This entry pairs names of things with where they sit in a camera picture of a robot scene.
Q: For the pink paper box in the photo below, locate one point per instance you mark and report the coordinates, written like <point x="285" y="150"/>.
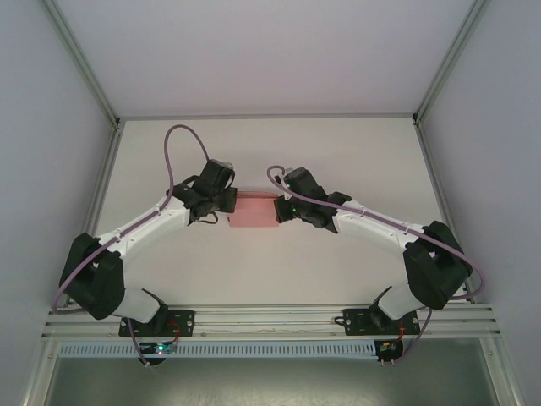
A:
<point x="253" y="211"/>

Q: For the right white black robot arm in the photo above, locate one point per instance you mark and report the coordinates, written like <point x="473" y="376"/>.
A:
<point x="372" y="228"/>

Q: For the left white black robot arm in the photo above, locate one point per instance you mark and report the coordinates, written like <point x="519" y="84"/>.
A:
<point x="156" y="228"/>

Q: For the grey metal sheet panel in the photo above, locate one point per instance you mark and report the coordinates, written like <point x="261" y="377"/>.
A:
<point x="270" y="385"/>

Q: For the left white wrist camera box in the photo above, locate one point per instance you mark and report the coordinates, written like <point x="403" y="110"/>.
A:
<point x="228" y="165"/>

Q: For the left aluminium side rail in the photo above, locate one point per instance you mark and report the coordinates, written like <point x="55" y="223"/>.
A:
<point x="109" y="160"/>

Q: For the aluminium side rail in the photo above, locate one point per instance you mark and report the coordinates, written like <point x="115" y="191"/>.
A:
<point x="109" y="160"/>
<point x="431" y="169"/>

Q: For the aluminium mounting rail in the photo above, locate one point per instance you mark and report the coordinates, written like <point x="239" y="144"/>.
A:
<point x="270" y="325"/>

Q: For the right aluminium side rail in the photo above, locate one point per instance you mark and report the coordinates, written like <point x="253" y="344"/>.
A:
<point x="431" y="169"/>

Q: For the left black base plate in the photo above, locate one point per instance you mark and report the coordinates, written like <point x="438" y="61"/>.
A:
<point x="184" y="323"/>

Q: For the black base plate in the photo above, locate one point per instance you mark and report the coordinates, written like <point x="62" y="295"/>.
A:
<point x="359" y="323"/>
<point x="184" y="323"/>

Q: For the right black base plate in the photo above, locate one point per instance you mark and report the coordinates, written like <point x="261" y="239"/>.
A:
<point x="359" y="323"/>

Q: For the left aluminium frame post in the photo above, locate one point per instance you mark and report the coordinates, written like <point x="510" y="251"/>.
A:
<point x="86" y="63"/>

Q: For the aluminium frame post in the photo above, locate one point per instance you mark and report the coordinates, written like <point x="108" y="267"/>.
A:
<point x="446" y="63"/>
<point x="86" y="63"/>

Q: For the right aluminium frame post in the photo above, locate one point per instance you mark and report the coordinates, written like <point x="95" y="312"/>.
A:
<point x="446" y="63"/>

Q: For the left aluminium frame leg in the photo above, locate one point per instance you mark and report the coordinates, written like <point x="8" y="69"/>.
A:
<point x="40" y="380"/>

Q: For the aluminium frame leg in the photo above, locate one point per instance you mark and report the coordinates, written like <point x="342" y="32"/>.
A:
<point x="503" y="380"/>
<point x="40" y="380"/>

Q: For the right aluminium frame leg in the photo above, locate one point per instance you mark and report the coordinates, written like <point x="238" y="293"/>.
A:
<point x="503" y="380"/>

